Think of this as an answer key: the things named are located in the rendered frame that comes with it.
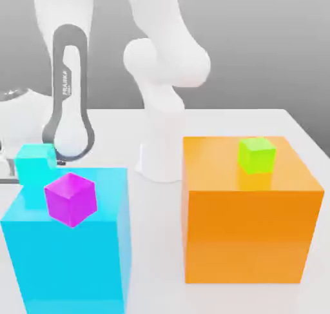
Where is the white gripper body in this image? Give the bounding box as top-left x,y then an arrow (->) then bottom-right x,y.
0,158 -> 21,186

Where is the small green cube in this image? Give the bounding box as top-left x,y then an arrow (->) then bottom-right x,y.
237,137 -> 277,176

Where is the small cyan cube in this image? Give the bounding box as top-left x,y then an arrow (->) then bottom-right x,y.
14,142 -> 58,210

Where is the large orange box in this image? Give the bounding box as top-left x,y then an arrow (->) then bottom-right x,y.
182,135 -> 325,285

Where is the large blue box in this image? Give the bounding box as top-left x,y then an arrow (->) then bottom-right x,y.
0,167 -> 133,314

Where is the small magenta cube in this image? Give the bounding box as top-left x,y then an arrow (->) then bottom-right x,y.
43,172 -> 99,229

